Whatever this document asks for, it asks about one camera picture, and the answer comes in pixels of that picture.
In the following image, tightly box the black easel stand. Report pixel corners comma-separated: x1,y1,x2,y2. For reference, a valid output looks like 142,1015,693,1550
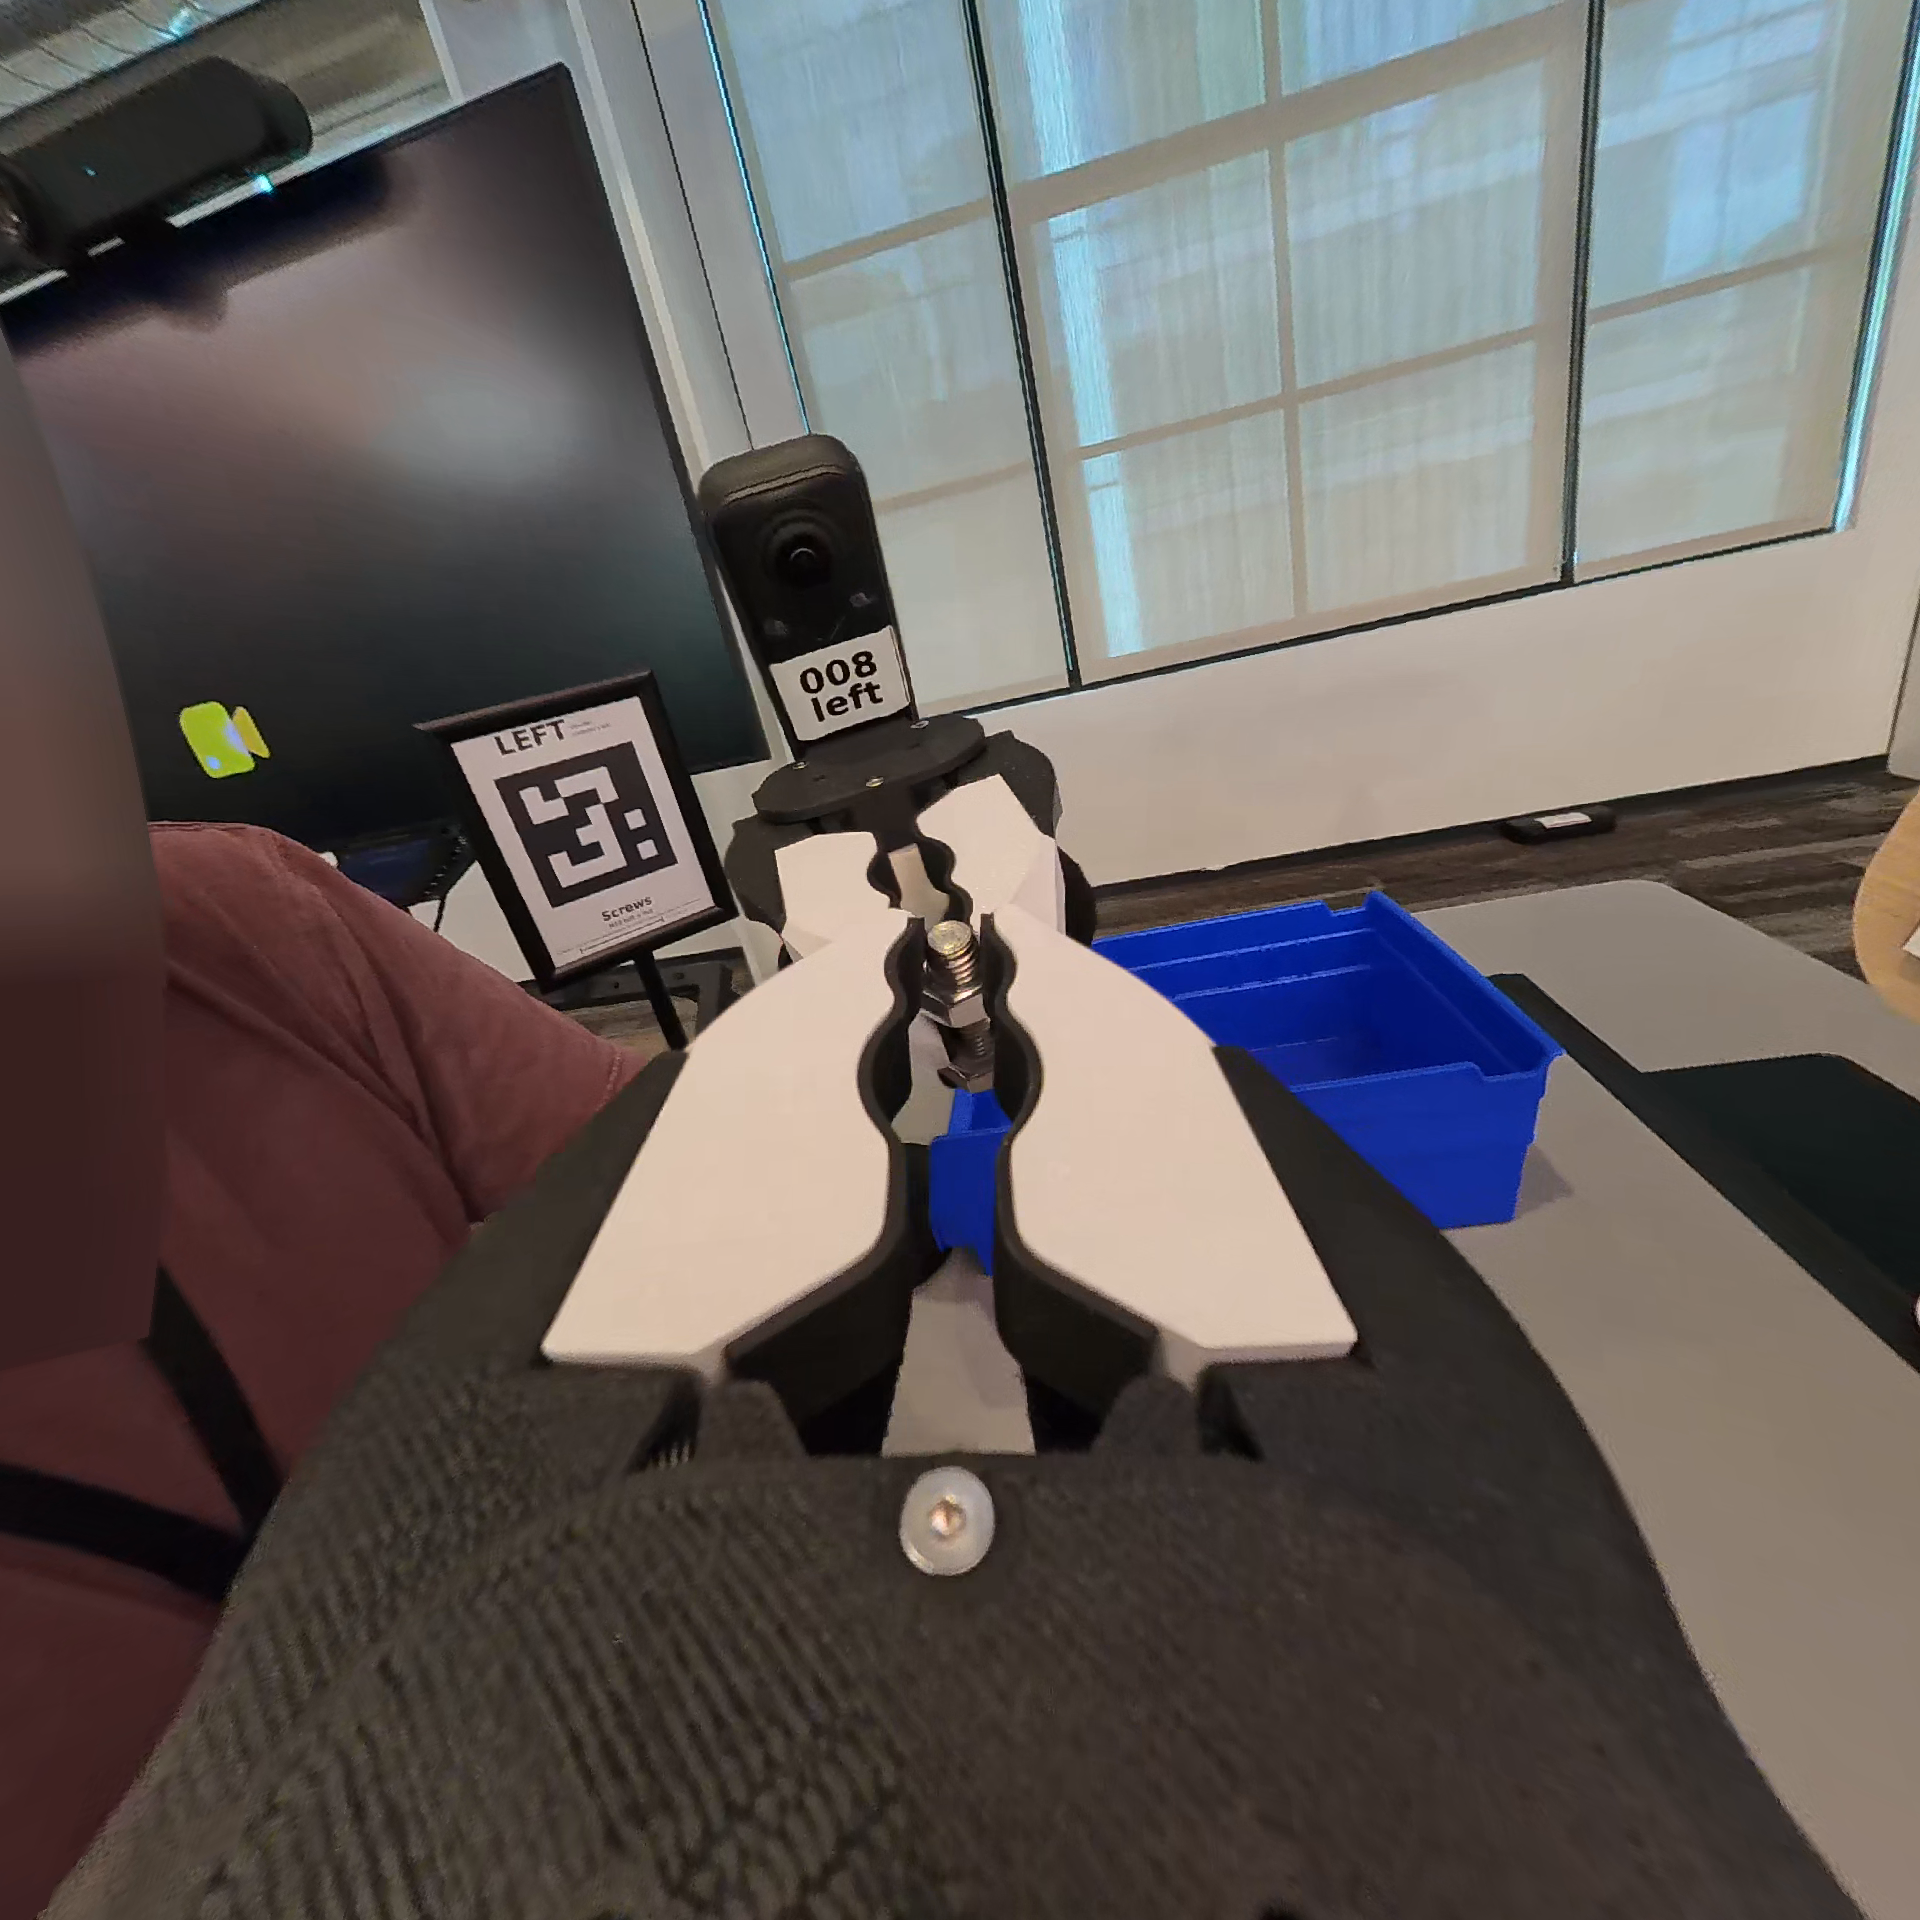
569,936,744,1051

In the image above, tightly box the black body strap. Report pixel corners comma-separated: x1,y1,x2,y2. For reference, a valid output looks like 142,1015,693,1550
0,1274,291,1601

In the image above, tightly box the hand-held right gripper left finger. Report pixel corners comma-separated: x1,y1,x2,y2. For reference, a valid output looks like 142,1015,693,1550
542,904,916,1450

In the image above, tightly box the white framed window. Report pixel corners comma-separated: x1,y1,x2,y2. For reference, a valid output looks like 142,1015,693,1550
703,0,1920,694

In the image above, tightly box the large black wall screen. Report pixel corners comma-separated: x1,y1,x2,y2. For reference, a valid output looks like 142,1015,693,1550
0,64,771,841

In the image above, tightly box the blue plastic bin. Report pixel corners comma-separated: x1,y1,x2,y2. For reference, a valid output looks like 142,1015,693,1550
928,889,1567,1274

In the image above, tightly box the black framed tag sign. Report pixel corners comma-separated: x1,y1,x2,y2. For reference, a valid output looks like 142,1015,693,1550
418,669,738,987

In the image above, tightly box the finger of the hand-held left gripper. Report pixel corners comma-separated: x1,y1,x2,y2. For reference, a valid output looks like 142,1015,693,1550
906,767,1069,938
771,830,916,967

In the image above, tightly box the steel hex bolt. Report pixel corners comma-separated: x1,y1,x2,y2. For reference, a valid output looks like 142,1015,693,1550
922,918,998,1090

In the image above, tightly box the black video conference bar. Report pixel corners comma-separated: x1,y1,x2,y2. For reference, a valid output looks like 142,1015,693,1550
0,54,313,280

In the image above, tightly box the wooden backing board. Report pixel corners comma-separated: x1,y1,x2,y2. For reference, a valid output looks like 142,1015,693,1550
1857,785,1920,1022

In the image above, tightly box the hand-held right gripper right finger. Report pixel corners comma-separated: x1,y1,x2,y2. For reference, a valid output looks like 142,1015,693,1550
993,900,1361,1450

